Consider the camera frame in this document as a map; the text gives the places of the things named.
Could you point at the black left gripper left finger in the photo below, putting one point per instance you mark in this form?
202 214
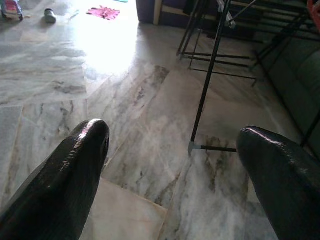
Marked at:
57 187

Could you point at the small grey cup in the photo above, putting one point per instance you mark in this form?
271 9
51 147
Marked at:
50 15

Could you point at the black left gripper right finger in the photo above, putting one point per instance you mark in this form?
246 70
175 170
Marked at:
287 187

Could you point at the small colourful toy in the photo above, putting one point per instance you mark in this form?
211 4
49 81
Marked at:
11 8

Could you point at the pink cloth scrap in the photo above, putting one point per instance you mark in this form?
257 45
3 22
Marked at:
103 12

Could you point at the light blue flat mat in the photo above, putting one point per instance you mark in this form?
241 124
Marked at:
120 1

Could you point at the black metal drying rack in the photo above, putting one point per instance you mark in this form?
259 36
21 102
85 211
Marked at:
207 87

